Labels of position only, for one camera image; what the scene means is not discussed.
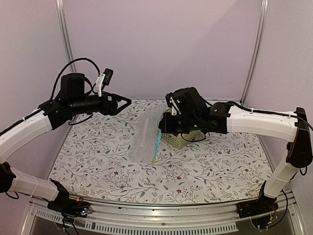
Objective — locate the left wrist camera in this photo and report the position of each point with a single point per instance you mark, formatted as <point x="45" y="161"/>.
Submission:
<point x="102" y="81"/>

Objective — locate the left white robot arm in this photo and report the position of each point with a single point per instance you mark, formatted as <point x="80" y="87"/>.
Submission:
<point x="70" y="101"/>

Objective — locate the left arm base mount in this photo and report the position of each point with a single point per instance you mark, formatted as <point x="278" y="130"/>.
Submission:
<point x="70" y="207"/>

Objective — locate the beige perforated plastic basket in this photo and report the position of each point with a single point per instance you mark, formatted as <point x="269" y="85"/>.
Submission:
<point x="181" y="140"/>

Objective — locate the aluminium frame post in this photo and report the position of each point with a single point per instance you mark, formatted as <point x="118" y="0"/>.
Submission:
<point x="63" y="28"/>
<point x="256" y="49"/>

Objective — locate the floral table mat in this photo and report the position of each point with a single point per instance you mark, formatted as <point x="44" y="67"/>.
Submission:
<point x="94" y="162"/>

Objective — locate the right aluminium frame post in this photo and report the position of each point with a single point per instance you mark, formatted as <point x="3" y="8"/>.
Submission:
<point x="256" y="49"/>

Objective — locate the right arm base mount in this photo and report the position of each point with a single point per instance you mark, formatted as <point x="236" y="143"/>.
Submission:
<point x="261" y="207"/>

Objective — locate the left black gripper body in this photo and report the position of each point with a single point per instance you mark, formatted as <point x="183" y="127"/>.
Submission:
<point x="107" y="110"/>

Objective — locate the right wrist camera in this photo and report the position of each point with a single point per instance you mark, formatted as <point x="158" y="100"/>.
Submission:
<point x="172" y="104"/>

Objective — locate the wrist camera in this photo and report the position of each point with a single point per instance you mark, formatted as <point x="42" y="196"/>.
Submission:
<point x="102" y="81"/>
<point x="172" y="104"/>

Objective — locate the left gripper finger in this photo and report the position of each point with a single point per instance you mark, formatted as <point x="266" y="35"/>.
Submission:
<point x="120" y="106"/>
<point x="121" y="98"/>

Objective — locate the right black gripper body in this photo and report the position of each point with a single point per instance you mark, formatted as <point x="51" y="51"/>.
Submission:
<point x="183" y="126"/>

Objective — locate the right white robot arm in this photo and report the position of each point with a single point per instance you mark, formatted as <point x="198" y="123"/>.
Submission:
<point x="190" y="112"/>

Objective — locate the clear zip top bag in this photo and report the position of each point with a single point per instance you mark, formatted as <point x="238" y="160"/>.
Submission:
<point x="147" y="136"/>

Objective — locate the left aluminium frame post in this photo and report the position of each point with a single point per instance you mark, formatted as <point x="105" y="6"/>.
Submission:
<point x="63" y="28"/>

